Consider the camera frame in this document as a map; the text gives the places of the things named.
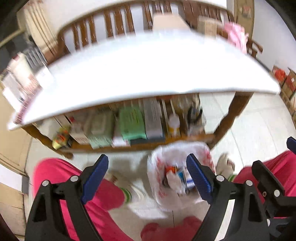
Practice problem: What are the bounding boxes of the green wipes pack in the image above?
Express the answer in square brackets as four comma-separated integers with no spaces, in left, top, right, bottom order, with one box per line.
[119,106,147,141]

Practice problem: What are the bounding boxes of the pink plastic bag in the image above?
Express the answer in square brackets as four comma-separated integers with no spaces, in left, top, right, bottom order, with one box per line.
[223,22,249,54]

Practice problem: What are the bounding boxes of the wooden armchair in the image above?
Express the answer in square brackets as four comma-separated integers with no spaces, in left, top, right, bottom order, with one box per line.
[222,13,263,58]

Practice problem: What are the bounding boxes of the long wooden bench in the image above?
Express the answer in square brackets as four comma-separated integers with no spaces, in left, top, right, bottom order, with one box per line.
[48,1,234,64]

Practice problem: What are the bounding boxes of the pink hair clip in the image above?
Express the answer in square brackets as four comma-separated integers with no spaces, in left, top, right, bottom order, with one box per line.
[14,74,42,124]

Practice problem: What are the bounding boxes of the grey box on shelf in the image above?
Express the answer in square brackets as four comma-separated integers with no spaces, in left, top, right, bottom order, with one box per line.
[143,98,163,139]

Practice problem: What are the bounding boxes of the white sock foot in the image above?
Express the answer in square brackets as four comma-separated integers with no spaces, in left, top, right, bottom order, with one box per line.
[104,171,146,204]
[216,153,236,181]

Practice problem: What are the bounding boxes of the beige seat cushion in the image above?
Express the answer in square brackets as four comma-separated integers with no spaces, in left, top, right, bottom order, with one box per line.
[152,13,190,31]

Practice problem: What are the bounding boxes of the brown kraft paper carton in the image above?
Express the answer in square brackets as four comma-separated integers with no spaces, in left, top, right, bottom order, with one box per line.
[197,16,217,37]

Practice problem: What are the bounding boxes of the white tissue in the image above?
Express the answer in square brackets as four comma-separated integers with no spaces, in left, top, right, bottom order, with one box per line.
[166,171,185,194]

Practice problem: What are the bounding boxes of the stacked cardboard boxes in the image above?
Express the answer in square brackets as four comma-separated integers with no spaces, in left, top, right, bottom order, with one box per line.
[271,65,296,126]

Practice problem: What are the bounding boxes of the person's red trousers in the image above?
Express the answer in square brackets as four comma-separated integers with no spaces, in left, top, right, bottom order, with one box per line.
[33,151,295,240]

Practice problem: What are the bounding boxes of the black orange cardboard box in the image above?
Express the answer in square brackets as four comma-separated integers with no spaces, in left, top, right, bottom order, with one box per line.
[164,166,178,180]

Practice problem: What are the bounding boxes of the white blue medicine box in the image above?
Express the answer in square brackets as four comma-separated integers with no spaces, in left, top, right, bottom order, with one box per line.
[178,169,195,190]

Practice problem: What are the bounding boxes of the white red trash bag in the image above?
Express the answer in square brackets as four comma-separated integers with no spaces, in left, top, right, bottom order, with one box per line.
[147,141,215,211]

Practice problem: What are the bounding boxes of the wooden under-table shelf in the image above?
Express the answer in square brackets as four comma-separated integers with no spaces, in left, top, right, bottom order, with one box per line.
[21,91,255,159]

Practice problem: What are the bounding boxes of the white bottle on shelf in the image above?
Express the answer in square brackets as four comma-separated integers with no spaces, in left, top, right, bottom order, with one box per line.
[168,113,180,137]

